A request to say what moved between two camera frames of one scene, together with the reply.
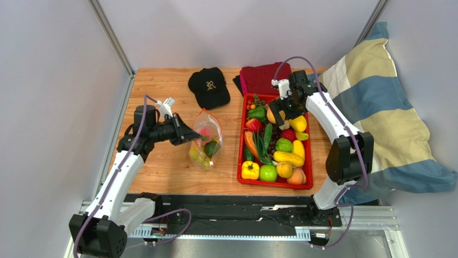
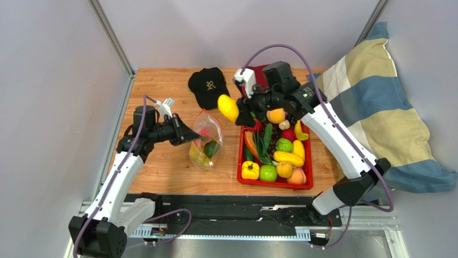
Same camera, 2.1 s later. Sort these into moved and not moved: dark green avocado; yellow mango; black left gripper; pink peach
Moved: yellow mango
Not moved: pink peach; black left gripper; dark green avocado
